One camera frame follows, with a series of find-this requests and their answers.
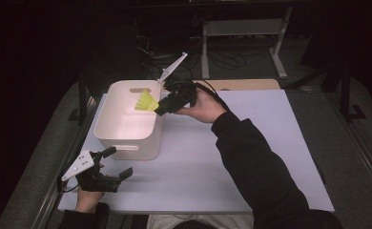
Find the black metal stand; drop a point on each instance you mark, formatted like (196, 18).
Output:
(83, 98)
(346, 95)

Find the white plastic storage bin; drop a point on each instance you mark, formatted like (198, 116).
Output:
(127, 127)

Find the person's left hand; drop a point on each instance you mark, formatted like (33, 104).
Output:
(87, 200)

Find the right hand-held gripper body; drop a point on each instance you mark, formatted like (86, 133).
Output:
(181, 93)

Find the person's right hand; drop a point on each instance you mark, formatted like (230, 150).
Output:
(203, 108)

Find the aluminium rail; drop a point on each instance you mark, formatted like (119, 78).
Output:
(362, 143)
(57, 184)

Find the person's lap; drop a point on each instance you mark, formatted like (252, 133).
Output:
(200, 222)

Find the yellow shuttlecock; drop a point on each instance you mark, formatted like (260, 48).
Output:
(145, 102)

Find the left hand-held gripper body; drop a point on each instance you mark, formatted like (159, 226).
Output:
(93, 181)

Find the white metal table frame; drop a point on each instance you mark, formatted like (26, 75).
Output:
(244, 27)

